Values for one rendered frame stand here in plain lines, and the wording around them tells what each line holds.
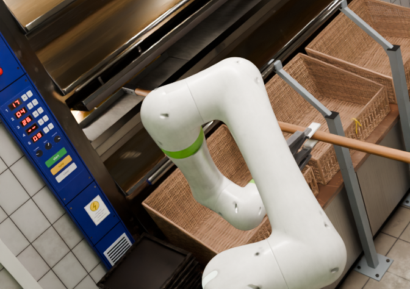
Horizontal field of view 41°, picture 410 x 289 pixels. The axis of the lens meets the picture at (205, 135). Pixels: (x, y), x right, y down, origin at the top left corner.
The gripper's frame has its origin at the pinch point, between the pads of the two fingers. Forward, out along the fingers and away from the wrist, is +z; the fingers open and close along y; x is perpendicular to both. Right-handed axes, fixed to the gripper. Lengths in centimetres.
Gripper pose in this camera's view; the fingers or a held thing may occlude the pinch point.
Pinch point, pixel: (312, 135)
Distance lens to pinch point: 173.4
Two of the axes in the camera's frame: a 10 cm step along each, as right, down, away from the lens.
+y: 3.4, 7.6, 5.5
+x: 6.9, 2.0, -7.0
